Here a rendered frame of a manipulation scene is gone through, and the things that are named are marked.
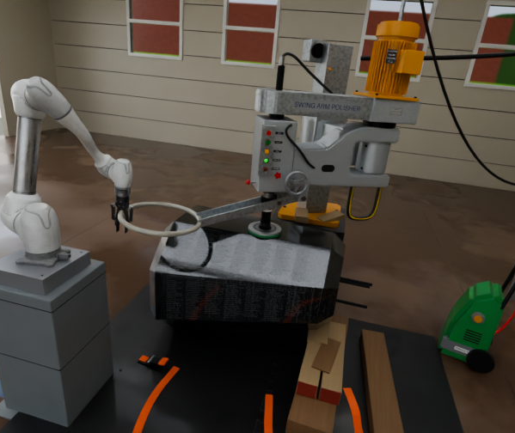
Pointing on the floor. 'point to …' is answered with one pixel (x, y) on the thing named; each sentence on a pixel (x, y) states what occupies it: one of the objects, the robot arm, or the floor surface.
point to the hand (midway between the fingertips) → (121, 226)
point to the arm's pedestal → (51, 345)
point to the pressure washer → (478, 320)
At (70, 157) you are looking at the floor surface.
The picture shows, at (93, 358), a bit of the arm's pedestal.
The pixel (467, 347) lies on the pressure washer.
